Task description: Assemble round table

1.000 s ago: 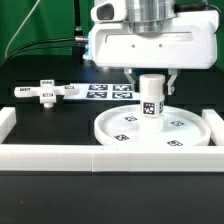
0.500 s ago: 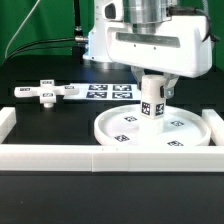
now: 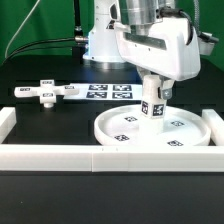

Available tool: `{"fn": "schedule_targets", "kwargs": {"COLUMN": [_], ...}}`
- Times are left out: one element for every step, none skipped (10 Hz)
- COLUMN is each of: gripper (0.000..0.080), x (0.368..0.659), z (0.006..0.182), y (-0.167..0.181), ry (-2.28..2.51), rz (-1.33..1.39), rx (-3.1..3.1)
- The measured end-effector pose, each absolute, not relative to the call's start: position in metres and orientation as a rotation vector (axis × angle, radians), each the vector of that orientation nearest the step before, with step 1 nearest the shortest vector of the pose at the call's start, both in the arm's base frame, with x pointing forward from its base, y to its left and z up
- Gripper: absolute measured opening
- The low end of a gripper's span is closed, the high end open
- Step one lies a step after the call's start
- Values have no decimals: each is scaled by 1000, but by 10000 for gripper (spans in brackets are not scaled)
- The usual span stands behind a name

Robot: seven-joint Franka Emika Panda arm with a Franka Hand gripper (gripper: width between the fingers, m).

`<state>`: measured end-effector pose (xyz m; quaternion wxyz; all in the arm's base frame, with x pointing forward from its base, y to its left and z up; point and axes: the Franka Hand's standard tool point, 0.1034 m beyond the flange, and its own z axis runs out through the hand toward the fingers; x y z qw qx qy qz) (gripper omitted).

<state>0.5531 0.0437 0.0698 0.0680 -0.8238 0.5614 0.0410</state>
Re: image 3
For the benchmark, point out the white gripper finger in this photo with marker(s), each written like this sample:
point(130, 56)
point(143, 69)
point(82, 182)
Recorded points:
point(143, 73)
point(166, 88)

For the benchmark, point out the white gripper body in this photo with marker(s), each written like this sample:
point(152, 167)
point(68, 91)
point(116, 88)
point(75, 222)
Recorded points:
point(168, 48)

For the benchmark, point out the white round table top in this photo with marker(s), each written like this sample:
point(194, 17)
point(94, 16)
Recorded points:
point(151, 130)

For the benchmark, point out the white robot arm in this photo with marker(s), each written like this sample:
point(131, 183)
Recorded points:
point(102, 44)

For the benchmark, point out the white marker sheet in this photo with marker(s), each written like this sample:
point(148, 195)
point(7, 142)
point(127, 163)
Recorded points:
point(117, 92)

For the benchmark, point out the white cross-shaped table base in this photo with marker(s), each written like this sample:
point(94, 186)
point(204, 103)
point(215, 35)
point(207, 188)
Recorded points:
point(46, 92)

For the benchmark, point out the white U-shaped fence frame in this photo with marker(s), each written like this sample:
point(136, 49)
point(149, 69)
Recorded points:
point(100, 158)

